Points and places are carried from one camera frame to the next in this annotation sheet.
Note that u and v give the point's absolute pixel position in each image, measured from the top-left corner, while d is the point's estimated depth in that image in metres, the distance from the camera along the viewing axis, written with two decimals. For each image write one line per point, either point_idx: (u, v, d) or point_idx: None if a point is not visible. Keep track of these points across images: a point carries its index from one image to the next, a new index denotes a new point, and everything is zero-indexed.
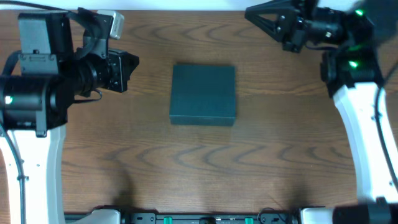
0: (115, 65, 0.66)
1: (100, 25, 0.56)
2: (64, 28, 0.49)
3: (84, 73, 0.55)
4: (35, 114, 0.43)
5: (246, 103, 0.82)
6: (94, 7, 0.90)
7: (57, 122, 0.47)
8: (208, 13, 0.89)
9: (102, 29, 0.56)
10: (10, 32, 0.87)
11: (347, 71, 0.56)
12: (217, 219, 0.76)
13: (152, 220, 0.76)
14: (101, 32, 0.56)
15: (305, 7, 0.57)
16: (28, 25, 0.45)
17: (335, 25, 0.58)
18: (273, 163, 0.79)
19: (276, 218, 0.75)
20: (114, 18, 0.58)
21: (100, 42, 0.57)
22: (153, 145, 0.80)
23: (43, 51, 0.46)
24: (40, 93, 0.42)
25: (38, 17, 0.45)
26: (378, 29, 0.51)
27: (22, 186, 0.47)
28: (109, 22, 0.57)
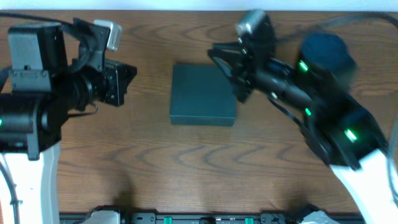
0: (112, 78, 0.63)
1: (96, 36, 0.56)
2: (57, 42, 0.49)
3: (79, 88, 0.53)
4: (27, 136, 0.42)
5: (247, 102, 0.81)
6: (93, 5, 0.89)
7: (50, 144, 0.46)
8: (208, 12, 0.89)
9: (98, 40, 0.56)
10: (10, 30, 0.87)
11: (346, 144, 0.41)
12: (217, 219, 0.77)
13: (152, 220, 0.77)
14: (96, 43, 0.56)
15: (252, 60, 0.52)
16: (19, 39, 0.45)
17: (284, 83, 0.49)
18: (273, 163, 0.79)
19: (275, 218, 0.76)
20: (111, 30, 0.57)
21: (96, 53, 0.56)
22: (153, 145, 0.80)
23: (35, 67, 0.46)
24: (31, 113, 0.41)
25: (30, 31, 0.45)
26: (336, 76, 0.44)
27: (15, 210, 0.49)
28: (106, 33, 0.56)
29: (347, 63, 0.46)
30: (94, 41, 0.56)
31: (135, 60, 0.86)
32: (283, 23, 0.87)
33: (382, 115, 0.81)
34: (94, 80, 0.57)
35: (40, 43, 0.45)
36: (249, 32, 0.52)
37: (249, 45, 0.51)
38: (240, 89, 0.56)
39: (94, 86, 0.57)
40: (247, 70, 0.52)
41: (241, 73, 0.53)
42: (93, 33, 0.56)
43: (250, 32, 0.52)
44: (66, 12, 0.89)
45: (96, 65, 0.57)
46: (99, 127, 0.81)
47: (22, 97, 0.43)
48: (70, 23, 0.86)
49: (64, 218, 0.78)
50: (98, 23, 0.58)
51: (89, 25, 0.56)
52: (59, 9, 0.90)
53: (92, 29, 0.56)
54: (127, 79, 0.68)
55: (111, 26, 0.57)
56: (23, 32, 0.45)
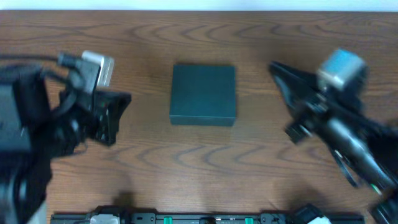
0: (101, 117, 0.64)
1: (82, 72, 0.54)
2: (40, 89, 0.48)
3: (66, 134, 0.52)
4: (4, 211, 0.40)
5: (246, 103, 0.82)
6: (95, 7, 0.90)
7: (30, 213, 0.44)
8: (208, 13, 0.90)
9: (85, 78, 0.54)
10: (13, 32, 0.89)
11: None
12: (217, 219, 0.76)
13: (152, 220, 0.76)
14: (83, 81, 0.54)
15: (326, 114, 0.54)
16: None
17: (361, 145, 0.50)
18: (273, 163, 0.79)
19: (276, 218, 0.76)
20: (101, 66, 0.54)
21: (82, 92, 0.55)
22: (153, 145, 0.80)
23: (12, 126, 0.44)
24: (8, 183, 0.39)
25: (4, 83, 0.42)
26: None
27: None
28: (97, 69, 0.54)
29: None
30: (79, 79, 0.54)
31: (136, 60, 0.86)
32: (283, 23, 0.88)
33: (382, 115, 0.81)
34: (79, 121, 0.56)
35: (15, 97, 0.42)
36: (336, 84, 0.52)
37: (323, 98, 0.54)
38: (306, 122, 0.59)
39: (79, 126, 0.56)
40: (320, 119, 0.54)
41: (315, 117, 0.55)
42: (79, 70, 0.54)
43: (336, 84, 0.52)
44: (67, 13, 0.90)
45: (84, 104, 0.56)
46: None
47: (6, 157, 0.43)
48: (74, 28, 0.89)
49: (64, 218, 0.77)
50: (86, 56, 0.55)
51: (75, 63, 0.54)
52: (60, 10, 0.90)
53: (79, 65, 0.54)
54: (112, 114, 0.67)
55: (101, 60, 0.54)
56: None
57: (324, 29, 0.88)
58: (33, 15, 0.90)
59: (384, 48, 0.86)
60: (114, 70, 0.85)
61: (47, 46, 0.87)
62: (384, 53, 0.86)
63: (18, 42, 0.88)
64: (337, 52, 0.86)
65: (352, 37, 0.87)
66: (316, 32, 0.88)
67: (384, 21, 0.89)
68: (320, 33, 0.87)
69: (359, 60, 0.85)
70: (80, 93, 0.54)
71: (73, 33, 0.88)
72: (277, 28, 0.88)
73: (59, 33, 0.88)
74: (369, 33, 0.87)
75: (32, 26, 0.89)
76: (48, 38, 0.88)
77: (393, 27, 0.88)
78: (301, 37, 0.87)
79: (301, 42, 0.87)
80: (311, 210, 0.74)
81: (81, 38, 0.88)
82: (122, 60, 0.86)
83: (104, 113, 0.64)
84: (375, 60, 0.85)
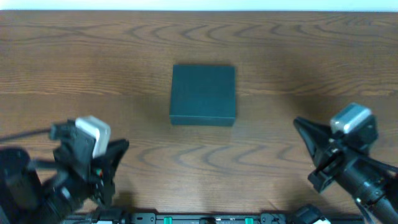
0: (97, 185, 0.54)
1: (75, 143, 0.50)
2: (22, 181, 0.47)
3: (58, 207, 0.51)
4: None
5: (246, 103, 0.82)
6: (95, 7, 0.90)
7: None
8: (208, 13, 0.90)
9: (78, 150, 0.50)
10: (15, 33, 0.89)
11: None
12: (217, 219, 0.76)
13: (152, 220, 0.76)
14: (76, 152, 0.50)
15: (339, 160, 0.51)
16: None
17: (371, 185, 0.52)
18: (273, 163, 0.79)
19: (276, 218, 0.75)
20: (96, 140, 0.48)
21: (76, 161, 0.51)
22: (153, 145, 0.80)
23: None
24: None
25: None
26: None
27: None
28: (91, 145, 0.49)
29: None
30: (73, 150, 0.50)
31: (136, 60, 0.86)
32: (283, 23, 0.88)
33: (382, 116, 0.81)
34: (76, 188, 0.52)
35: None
36: (346, 133, 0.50)
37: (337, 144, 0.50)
38: (323, 183, 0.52)
39: (75, 195, 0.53)
40: (337, 165, 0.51)
41: (329, 164, 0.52)
42: (73, 142, 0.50)
43: (346, 132, 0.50)
44: (67, 13, 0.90)
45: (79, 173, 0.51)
46: None
47: None
48: (75, 28, 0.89)
49: None
50: (79, 127, 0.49)
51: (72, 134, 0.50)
52: (60, 10, 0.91)
53: (73, 135, 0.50)
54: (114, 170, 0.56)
55: (95, 135, 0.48)
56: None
57: (323, 29, 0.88)
58: (33, 15, 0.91)
59: (383, 48, 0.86)
60: (114, 70, 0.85)
61: (48, 46, 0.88)
62: (384, 53, 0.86)
63: (18, 43, 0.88)
64: (337, 52, 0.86)
65: (352, 37, 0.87)
66: (316, 32, 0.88)
67: (384, 21, 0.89)
68: (320, 33, 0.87)
69: (359, 60, 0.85)
70: (74, 163, 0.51)
71: (73, 34, 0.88)
72: (277, 28, 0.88)
73: (59, 34, 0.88)
74: (369, 34, 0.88)
75: (32, 27, 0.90)
76: (48, 39, 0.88)
77: (393, 28, 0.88)
78: (301, 37, 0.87)
79: (301, 42, 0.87)
80: (314, 211, 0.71)
81: (81, 38, 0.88)
82: (123, 61, 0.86)
83: (97, 180, 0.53)
84: (375, 60, 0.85)
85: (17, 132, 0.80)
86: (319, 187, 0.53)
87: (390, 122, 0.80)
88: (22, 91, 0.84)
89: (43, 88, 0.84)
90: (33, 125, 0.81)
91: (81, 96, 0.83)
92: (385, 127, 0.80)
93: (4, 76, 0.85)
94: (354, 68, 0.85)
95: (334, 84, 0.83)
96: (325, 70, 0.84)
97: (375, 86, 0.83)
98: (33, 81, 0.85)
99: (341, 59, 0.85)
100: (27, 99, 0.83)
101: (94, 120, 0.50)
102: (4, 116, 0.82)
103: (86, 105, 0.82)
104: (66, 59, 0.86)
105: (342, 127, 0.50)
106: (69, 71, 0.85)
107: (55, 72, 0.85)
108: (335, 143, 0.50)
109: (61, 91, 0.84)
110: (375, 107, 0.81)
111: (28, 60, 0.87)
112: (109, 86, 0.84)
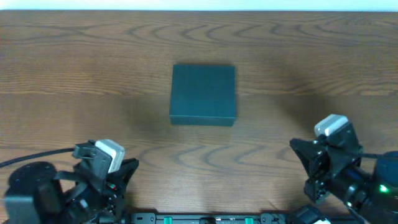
0: (111, 197, 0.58)
1: (93, 161, 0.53)
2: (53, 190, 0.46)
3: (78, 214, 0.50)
4: None
5: (246, 103, 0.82)
6: (94, 7, 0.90)
7: None
8: (208, 13, 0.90)
9: (96, 167, 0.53)
10: (15, 33, 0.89)
11: None
12: (217, 219, 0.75)
13: (152, 220, 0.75)
14: (94, 169, 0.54)
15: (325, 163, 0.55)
16: (15, 205, 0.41)
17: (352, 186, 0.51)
18: (273, 163, 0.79)
19: (276, 218, 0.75)
20: (112, 158, 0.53)
21: (94, 177, 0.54)
22: (153, 145, 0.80)
23: None
24: None
25: (25, 193, 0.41)
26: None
27: None
28: (108, 162, 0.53)
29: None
30: (91, 167, 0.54)
31: (136, 60, 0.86)
32: (283, 23, 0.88)
33: (382, 115, 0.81)
34: (94, 200, 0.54)
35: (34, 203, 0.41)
36: (328, 137, 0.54)
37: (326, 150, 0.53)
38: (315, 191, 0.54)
39: (93, 205, 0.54)
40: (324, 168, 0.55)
41: (318, 171, 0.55)
42: (92, 160, 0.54)
43: (328, 137, 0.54)
44: (67, 13, 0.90)
45: (97, 187, 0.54)
46: (99, 127, 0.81)
47: None
48: (75, 27, 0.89)
49: None
50: (99, 147, 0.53)
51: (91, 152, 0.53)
52: (60, 10, 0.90)
53: (92, 155, 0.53)
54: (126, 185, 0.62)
55: (113, 154, 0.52)
56: (18, 195, 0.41)
57: (323, 29, 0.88)
58: (33, 15, 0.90)
59: (382, 48, 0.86)
60: (114, 70, 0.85)
61: (48, 46, 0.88)
62: (384, 53, 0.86)
63: (18, 43, 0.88)
64: (337, 52, 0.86)
65: (352, 37, 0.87)
66: (316, 32, 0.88)
67: (384, 21, 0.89)
68: (320, 33, 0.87)
69: (359, 60, 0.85)
70: (92, 178, 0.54)
71: (73, 34, 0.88)
72: (277, 28, 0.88)
73: (59, 33, 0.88)
74: (368, 34, 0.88)
75: (32, 26, 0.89)
76: (48, 38, 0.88)
77: (392, 27, 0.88)
78: (301, 37, 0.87)
79: (301, 42, 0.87)
80: (314, 212, 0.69)
81: (81, 38, 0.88)
82: (122, 60, 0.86)
83: (111, 193, 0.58)
84: (375, 60, 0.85)
85: (17, 132, 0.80)
86: (313, 196, 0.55)
87: (390, 122, 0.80)
88: (22, 91, 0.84)
89: (43, 88, 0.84)
90: (33, 125, 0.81)
91: (81, 96, 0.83)
92: (385, 127, 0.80)
93: (4, 76, 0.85)
94: (353, 68, 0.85)
95: (334, 84, 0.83)
96: (325, 70, 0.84)
97: (375, 86, 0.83)
98: (33, 81, 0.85)
99: (341, 59, 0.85)
100: (27, 99, 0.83)
101: (110, 140, 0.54)
102: (4, 116, 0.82)
103: (87, 105, 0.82)
104: (66, 59, 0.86)
105: (324, 133, 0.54)
106: (69, 71, 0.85)
107: (55, 72, 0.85)
108: (323, 150, 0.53)
109: (61, 91, 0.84)
110: (375, 106, 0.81)
111: (28, 59, 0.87)
112: (109, 86, 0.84)
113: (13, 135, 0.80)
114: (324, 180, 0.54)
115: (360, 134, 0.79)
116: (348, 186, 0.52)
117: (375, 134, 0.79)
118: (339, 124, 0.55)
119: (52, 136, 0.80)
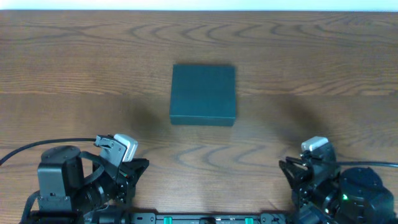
0: (124, 185, 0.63)
1: (111, 150, 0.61)
2: (76, 167, 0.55)
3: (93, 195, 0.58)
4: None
5: (246, 103, 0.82)
6: (94, 7, 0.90)
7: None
8: (208, 12, 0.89)
9: (112, 155, 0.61)
10: (15, 33, 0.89)
11: None
12: (217, 219, 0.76)
13: (152, 220, 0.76)
14: (111, 157, 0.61)
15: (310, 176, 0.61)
16: (47, 175, 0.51)
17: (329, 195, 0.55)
18: (273, 163, 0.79)
19: (276, 218, 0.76)
20: (128, 147, 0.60)
21: (109, 163, 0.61)
22: (153, 145, 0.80)
23: (59, 194, 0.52)
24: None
25: (55, 165, 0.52)
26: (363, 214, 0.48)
27: None
28: (123, 152, 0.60)
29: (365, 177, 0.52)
30: (108, 155, 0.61)
31: (136, 60, 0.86)
32: (283, 23, 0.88)
33: (381, 116, 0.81)
34: (107, 186, 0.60)
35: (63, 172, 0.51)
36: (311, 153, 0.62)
37: (308, 161, 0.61)
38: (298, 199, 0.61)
39: (107, 191, 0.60)
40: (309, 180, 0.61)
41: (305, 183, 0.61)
42: (109, 150, 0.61)
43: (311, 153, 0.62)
44: (66, 12, 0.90)
45: (111, 174, 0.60)
46: (99, 127, 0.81)
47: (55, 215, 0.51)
48: (75, 28, 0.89)
49: None
50: (117, 139, 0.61)
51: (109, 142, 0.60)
52: (60, 10, 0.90)
53: (111, 145, 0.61)
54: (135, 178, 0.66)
55: (128, 146, 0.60)
56: (51, 167, 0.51)
57: (324, 29, 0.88)
58: (33, 15, 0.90)
59: (383, 48, 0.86)
60: (114, 70, 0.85)
61: (48, 46, 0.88)
62: (384, 53, 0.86)
63: (18, 43, 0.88)
64: (337, 52, 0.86)
65: (352, 37, 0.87)
66: (316, 32, 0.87)
67: (384, 20, 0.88)
68: (320, 33, 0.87)
69: (359, 60, 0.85)
70: (108, 164, 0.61)
71: (73, 34, 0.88)
72: (277, 28, 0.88)
73: (59, 33, 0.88)
74: (369, 33, 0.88)
75: (32, 26, 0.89)
76: (48, 38, 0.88)
77: (393, 27, 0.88)
78: (301, 37, 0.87)
79: (301, 42, 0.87)
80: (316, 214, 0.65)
81: (81, 38, 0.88)
82: (123, 61, 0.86)
83: (124, 181, 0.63)
84: (375, 60, 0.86)
85: (18, 132, 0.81)
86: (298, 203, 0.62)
87: (389, 123, 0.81)
88: (22, 91, 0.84)
89: (43, 88, 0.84)
90: (34, 125, 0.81)
91: (81, 96, 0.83)
92: (384, 127, 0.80)
93: (5, 76, 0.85)
94: (353, 68, 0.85)
95: (334, 84, 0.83)
96: (325, 70, 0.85)
97: (375, 86, 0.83)
98: (33, 81, 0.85)
99: (341, 59, 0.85)
100: (27, 99, 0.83)
101: (125, 134, 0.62)
102: (4, 117, 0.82)
103: (87, 105, 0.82)
104: (66, 59, 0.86)
105: (308, 149, 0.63)
106: (68, 71, 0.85)
107: (55, 72, 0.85)
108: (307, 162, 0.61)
109: (61, 91, 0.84)
110: (375, 107, 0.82)
111: (28, 60, 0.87)
112: (109, 86, 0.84)
113: (15, 136, 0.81)
114: (307, 190, 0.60)
115: (359, 134, 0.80)
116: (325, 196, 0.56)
117: (374, 134, 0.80)
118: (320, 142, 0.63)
119: (53, 136, 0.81)
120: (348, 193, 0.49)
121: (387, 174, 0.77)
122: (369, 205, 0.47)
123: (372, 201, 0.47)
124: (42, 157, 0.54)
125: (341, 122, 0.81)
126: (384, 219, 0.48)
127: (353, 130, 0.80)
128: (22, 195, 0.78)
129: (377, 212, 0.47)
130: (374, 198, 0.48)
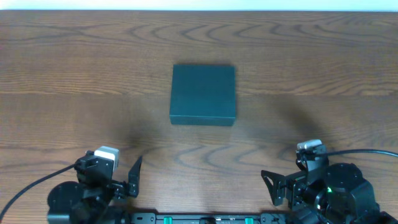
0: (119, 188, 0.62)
1: (99, 168, 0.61)
2: (83, 206, 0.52)
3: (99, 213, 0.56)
4: None
5: (246, 103, 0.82)
6: (94, 7, 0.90)
7: None
8: (208, 13, 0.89)
9: (102, 171, 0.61)
10: (15, 32, 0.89)
11: None
12: (217, 219, 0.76)
13: (152, 220, 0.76)
14: (101, 173, 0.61)
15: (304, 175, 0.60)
16: (57, 222, 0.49)
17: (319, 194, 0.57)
18: (273, 163, 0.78)
19: (276, 218, 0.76)
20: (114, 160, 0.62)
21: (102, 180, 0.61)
22: (153, 145, 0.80)
23: None
24: None
25: (63, 210, 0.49)
26: (346, 205, 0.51)
27: None
28: (111, 164, 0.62)
29: (346, 167, 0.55)
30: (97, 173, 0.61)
31: (136, 60, 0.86)
32: (283, 23, 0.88)
33: (381, 115, 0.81)
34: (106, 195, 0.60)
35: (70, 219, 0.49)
36: (306, 150, 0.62)
37: (304, 158, 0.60)
38: (292, 196, 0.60)
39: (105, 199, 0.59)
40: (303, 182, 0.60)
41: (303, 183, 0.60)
42: (96, 167, 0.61)
43: (306, 150, 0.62)
44: (67, 12, 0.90)
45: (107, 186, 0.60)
46: (99, 127, 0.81)
47: None
48: (74, 28, 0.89)
49: None
50: (100, 155, 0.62)
51: (96, 161, 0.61)
52: (60, 10, 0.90)
53: (96, 162, 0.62)
54: (135, 176, 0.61)
55: (113, 157, 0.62)
56: (59, 213, 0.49)
57: (324, 28, 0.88)
58: (33, 15, 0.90)
59: (383, 48, 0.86)
60: (114, 70, 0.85)
61: (47, 46, 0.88)
62: (384, 53, 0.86)
63: (18, 43, 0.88)
64: (337, 51, 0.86)
65: (352, 37, 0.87)
66: (316, 32, 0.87)
67: (384, 21, 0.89)
68: (320, 33, 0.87)
69: (359, 59, 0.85)
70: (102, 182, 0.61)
71: (73, 34, 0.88)
72: (277, 28, 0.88)
73: (59, 33, 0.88)
74: (368, 33, 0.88)
75: (32, 26, 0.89)
76: (48, 38, 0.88)
77: (393, 28, 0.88)
78: (301, 37, 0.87)
79: (301, 42, 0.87)
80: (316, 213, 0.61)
81: (80, 38, 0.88)
82: (122, 60, 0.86)
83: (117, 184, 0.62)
84: (375, 60, 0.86)
85: (18, 132, 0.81)
86: (291, 201, 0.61)
87: (389, 122, 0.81)
88: (22, 91, 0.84)
89: (43, 88, 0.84)
90: (34, 125, 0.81)
91: (81, 96, 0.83)
92: (384, 127, 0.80)
93: (4, 76, 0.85)
94: (353, 68, 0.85)
95: (334, 84, 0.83)
96: (325, 70, 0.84)
97: (375, 86, 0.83)
98: (33, 80, 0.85)
99: (341, 59, 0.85)
100: (27, 99, 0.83)
101: (104, 148, 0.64)
102: (5, 117, 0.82)
103: (86, 105, 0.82)
104: (66, 59, 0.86)
105: (304, 147, 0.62)
106: (68, 70, 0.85)
107: (55, 72, 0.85)
108: (301, 160, 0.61)
109: (61, 91, 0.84)
110: (375, 107, 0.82)
111: (28, 59, 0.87)
112: (109, 86, 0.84)
113: (15, 135, 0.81)
114: (301, 187, 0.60)
115: (359, 134, 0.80)
116: (316, 194, 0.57)
117: (374, 133, 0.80)
118: (313, 143, 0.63)
119: (53, 135, 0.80)
120: (331, 186, 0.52)
121: (386, 174, 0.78)
122: (350, 194, 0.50)
123: (353, 190, 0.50)
124: (48, 201, 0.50)
125: (341, 122, 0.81)
126: (366, 210, 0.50)
127: (353, 130, 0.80)
128: (21, 196, 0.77)
129: (358, 201, 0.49)
130: (355, 188, 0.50)
